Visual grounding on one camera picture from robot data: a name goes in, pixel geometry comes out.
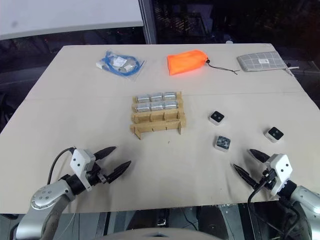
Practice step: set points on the grey metal post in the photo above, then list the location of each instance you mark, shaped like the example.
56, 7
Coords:
148, 22

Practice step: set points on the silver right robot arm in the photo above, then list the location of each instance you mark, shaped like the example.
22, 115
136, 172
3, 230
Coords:
303, 200

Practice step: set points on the clear plastic bag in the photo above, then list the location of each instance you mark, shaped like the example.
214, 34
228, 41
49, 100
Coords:
132, 75

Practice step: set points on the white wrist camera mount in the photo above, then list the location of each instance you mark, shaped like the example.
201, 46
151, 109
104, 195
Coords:
80, 162
281, 170

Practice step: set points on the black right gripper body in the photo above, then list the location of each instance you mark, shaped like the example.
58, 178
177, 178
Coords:
267, 181

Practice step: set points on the grey checked zipper pouch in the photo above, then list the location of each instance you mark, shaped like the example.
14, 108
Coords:
261, 61

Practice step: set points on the small white cube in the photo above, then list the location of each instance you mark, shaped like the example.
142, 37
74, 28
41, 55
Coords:
273, 134
216, 117

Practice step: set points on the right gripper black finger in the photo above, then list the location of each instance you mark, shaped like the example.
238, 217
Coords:
246, 175
260, 156

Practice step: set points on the small white adapter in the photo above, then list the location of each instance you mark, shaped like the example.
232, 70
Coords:
128, 67

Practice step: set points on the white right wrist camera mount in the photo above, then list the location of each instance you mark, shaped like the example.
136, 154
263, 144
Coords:
281, 170

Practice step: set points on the small grey cube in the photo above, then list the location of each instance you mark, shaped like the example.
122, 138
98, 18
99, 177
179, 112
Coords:
222, 143

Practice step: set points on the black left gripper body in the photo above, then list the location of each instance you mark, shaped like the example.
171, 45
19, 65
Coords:
96, 178

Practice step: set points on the wooden rack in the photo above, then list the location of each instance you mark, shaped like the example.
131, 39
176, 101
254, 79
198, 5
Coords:
156, 123

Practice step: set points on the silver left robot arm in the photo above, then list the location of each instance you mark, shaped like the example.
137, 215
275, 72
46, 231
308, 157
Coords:
47, 197

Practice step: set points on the white board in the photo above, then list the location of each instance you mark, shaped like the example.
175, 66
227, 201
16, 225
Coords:
62, 15

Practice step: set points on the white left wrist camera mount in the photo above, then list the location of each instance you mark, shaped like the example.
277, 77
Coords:
80, 162

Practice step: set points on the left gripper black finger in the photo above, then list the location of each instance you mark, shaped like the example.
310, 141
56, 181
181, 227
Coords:
119, 171
106, 151

